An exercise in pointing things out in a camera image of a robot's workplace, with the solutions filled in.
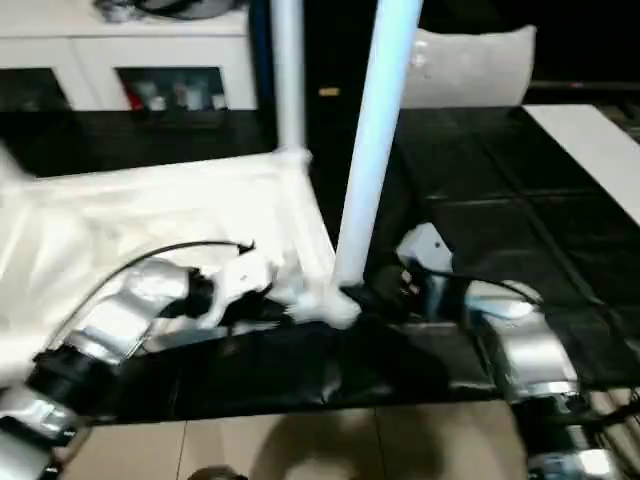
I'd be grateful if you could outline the white plastic table leg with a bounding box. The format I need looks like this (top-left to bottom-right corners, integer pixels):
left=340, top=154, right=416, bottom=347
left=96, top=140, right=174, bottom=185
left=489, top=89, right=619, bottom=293
left=270, top=0, right=313, bottom=166
left=330, top=0, right=426, bottom=291

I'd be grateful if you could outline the white plastic table top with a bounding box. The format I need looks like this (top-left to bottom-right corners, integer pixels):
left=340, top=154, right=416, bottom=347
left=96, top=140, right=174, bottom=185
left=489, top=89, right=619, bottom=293
left=0, top=148, right=361, bottom=386

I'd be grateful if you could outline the black work mat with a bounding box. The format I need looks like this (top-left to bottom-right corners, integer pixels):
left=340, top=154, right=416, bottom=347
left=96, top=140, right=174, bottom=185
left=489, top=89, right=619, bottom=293
left=0, top=100, right=640, bottom=426

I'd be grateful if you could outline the small red bottle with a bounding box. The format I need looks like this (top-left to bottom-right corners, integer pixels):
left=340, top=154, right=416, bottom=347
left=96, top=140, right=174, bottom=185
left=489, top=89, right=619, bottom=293
left=124, top=80, right=146, bottom=111

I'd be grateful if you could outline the dark grey helmet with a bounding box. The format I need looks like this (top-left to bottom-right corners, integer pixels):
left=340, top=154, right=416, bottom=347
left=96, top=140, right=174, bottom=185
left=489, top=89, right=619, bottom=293
left=140, top=0, right=246, bottom=19

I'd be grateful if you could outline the white cabinet with glass doors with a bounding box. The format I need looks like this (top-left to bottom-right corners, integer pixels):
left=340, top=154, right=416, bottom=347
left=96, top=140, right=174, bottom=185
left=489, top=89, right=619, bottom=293
left=0, top=0, right=259, bottom=111

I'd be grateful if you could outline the dark clutter pile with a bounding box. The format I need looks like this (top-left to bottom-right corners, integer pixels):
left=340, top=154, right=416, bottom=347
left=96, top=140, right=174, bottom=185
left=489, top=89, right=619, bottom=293
left=95, top=0, right=141, bottom=21

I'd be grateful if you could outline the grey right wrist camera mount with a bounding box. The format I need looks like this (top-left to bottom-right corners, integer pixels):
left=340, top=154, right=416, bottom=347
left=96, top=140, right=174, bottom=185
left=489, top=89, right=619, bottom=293
left=398, top=225, right=453, bottom=275

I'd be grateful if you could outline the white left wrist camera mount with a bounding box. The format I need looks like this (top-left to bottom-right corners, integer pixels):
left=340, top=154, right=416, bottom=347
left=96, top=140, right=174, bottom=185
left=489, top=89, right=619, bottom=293
left=205, top=245, right=279, bottom=327

